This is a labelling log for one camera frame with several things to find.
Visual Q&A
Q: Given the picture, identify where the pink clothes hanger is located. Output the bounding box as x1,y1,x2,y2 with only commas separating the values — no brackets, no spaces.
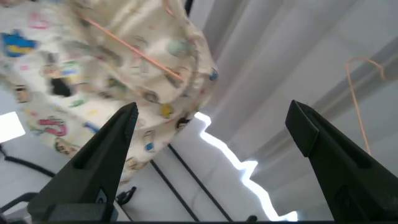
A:
344,55,394,156
80,0,185,82

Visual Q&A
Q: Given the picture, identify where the black clothes rack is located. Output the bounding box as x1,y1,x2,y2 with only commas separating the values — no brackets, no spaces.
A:
150,0,259,222

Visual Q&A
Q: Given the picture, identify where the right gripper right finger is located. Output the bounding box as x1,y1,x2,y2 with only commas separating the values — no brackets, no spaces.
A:
285,99,398,223

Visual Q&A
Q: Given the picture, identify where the black cable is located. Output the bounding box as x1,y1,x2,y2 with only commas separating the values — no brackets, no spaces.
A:
0,144,137,207

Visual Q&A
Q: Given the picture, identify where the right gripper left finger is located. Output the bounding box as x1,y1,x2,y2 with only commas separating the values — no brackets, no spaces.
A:
27,101,139,223

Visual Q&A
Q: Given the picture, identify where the cream printed garment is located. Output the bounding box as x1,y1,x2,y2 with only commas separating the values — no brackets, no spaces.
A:
0,0,219,187

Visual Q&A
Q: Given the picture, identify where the white curtain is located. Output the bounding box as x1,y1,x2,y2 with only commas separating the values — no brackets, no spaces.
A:
186,0,398,222

